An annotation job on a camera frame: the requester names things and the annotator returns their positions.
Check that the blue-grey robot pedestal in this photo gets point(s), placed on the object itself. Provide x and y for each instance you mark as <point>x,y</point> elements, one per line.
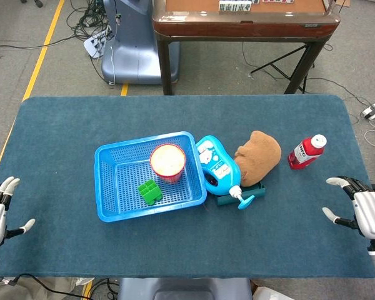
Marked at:
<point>134,47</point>

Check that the blue detergent pump bottle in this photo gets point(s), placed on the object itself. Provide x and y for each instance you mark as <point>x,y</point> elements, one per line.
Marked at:
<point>217,168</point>

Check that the teal table cloth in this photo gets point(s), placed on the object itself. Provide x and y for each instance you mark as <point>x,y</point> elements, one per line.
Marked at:
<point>187,247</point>

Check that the mahjong tile row red faces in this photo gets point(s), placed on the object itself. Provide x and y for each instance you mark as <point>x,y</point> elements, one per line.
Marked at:
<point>276,1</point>

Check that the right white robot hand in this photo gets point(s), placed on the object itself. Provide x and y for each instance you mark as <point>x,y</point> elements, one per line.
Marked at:
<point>370,212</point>

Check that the green toy block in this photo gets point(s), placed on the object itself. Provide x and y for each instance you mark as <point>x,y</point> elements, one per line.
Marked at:
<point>148,190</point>

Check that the blue perforated plastic basket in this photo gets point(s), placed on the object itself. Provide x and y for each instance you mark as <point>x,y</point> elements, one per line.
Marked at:
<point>112,184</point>

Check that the grey-blue robot torso base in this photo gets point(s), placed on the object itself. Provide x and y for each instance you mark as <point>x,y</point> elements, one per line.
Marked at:
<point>181,289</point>

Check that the red cylindrical snack container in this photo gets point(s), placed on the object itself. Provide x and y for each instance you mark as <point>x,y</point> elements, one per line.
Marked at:
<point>168,161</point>

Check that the dark teal rectangular box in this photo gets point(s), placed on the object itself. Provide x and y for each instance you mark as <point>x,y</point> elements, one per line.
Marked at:
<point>256,191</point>

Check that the mahjong tile row green faces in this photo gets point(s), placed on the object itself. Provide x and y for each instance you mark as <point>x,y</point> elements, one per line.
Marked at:
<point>234,6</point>

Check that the red bottle white cap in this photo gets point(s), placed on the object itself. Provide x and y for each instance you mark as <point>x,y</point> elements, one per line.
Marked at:
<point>304,153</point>

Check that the brown plush toy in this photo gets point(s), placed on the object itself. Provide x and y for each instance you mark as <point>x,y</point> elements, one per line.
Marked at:
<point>259,153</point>

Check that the brown mahjong table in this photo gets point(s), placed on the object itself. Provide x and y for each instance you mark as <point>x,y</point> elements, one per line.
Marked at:
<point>237,26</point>

